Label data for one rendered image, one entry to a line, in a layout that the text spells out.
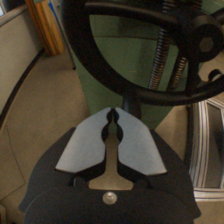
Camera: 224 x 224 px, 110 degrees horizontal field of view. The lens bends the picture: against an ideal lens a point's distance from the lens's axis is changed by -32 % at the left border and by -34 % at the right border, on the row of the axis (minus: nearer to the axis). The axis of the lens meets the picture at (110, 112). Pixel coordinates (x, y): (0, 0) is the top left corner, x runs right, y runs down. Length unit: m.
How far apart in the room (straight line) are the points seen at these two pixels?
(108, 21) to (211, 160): 0.94
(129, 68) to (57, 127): 0.79
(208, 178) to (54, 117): 1.28
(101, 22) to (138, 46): 0.12
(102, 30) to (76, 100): 0.84
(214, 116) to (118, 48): 0.95
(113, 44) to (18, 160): 1.11
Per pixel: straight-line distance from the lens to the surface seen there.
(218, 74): 0.44
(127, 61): 0.37
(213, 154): 0.95
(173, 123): 1.06
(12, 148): 1.26
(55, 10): 1.14
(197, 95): 0.23
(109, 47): 0.34
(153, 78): 0.25
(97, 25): 0.32
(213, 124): 1.05
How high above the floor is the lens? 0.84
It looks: 61 degrees down
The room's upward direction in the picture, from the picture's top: 1 degrees counter-clockwise
